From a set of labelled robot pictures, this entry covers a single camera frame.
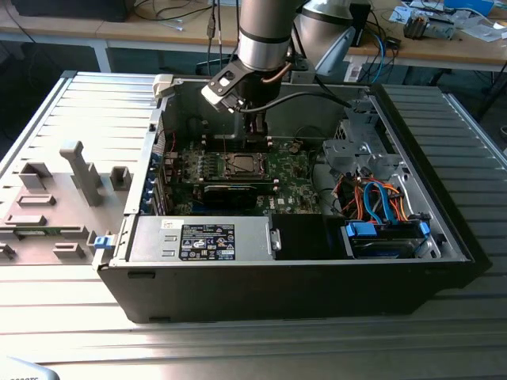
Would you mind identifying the silver CPU with green edge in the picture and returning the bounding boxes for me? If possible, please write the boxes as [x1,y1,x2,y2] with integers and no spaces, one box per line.
[233,154,259,173]

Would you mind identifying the metal CPU socket cover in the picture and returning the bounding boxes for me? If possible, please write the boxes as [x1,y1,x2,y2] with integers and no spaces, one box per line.
[226,152,270,177]

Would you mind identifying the CPU socket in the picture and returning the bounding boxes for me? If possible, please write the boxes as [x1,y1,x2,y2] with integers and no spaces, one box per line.
[223,151,273,179]

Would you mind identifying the black CPU cooler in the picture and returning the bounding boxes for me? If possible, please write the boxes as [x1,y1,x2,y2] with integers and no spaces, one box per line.
[402,10,432,40]

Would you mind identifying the green motherboard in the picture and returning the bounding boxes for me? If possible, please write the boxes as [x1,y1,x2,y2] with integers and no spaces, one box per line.
[161,136,324,217]

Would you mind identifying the black graphics card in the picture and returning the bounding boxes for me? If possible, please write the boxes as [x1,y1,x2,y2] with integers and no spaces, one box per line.
[193,182,259,209]

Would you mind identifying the beige case latch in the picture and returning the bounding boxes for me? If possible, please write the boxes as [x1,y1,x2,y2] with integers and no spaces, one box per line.
[152,74,176,100]

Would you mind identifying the silver metal drive cage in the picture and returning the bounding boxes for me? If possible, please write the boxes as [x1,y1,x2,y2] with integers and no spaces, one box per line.
[321,97,402,181]

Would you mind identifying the silver power supply with label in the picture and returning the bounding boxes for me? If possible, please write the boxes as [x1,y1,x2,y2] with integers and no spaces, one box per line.
[126,215,283,264]

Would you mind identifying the black upright box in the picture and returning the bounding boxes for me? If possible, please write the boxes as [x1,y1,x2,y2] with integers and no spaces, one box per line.
[350,2,372,48]

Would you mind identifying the black PC case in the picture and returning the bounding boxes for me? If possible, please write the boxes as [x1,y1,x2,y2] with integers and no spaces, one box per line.
[91,73,492,325]

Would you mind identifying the wooden desk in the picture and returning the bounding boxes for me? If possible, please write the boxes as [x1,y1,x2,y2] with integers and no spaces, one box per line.
[344,0,507,74]
[0,0,245,74]

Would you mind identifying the hard disk in blue carrier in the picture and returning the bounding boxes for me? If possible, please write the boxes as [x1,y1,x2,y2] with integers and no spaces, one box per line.
[340,219,432,261]

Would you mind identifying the grey parts rack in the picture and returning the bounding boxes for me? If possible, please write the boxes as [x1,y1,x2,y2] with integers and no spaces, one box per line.
[0,140,134,267]

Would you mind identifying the silver metal part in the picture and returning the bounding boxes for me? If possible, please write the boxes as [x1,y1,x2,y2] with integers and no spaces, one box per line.
[429,15,456,40]

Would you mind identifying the large black box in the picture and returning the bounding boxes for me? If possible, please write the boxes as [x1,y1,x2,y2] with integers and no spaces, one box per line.
[10,0,134,24]

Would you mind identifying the blue box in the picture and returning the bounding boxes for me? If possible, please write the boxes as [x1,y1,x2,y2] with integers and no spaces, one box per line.
[443,0,495,16]

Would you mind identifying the pale grey rounded device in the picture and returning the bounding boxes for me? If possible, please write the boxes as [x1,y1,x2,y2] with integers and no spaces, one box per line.
[0,355,61,380]

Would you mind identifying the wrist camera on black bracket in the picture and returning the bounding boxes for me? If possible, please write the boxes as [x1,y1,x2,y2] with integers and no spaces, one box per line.
[200,62,249,115]

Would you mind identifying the black camera cable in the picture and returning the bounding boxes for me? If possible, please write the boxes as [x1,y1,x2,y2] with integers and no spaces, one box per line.
[245,90,353,114]

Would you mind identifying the grey camera block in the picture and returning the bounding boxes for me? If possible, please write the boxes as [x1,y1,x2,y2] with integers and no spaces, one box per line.
[291,58,318,84]

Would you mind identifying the black USB cable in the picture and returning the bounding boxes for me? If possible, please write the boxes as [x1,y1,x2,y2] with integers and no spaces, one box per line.
[206,0,223,76]

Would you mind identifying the blue flat data wire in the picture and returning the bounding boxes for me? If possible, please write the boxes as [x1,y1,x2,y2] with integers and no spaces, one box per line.
[362,180,396,226]

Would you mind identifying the orange wire bundle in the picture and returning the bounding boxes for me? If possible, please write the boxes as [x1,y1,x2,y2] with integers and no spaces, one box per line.
[338,180,411,223]

